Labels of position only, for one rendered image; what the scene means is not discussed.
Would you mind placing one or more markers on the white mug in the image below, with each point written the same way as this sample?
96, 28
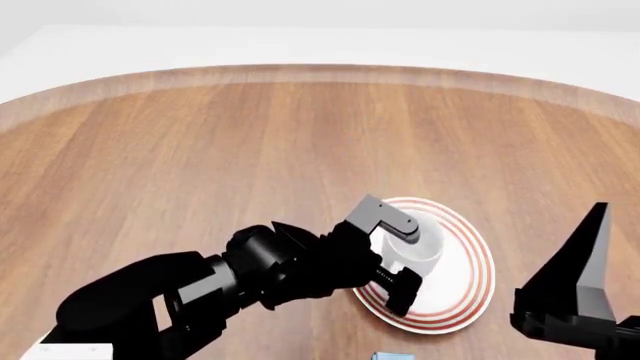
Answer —
425, 243

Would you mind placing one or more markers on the white plate with red rings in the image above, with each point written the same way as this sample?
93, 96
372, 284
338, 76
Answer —
465, 277

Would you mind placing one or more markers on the blue box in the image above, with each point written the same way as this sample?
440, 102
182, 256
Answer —
394, 356

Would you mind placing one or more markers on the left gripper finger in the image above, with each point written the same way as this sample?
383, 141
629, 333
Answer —
372, 213
402, 292

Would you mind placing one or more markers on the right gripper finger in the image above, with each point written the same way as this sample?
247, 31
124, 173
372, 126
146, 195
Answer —
575, 277

